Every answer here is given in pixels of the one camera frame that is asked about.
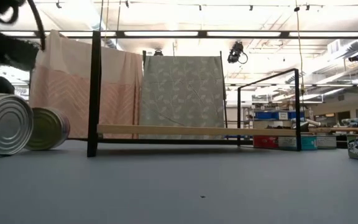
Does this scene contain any Wild Planet can gold lid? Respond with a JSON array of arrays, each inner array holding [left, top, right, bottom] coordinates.
[[25, 107, 71, 151]]

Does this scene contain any red label can silver lid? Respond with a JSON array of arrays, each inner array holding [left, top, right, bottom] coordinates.
[[253, 136, 279, 149]]

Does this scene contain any pink chevron cloth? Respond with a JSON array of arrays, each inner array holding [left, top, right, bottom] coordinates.
[[29, 29, 145, 139]]

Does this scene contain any grey-green leaf print cloth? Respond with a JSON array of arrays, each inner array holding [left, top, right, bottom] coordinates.
[[139, 55, 226, 140]]

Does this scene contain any small black mounted device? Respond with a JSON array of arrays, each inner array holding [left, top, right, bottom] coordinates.
[[227, 40, 248, 65]]

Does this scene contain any long wooden workbench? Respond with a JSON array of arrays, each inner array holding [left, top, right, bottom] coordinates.
[[306, 126, 358, 134]]

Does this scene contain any black aluminium table frame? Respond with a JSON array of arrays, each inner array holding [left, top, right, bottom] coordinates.
[[67, 138, 349, 149]]

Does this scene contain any wooden shelf black metal frame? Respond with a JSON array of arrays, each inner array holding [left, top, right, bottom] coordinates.
[[86, 30, 303, 158]]

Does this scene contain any thin hanging cable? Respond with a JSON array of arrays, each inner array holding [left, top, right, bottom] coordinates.
[[293, 0, 306, 94]]

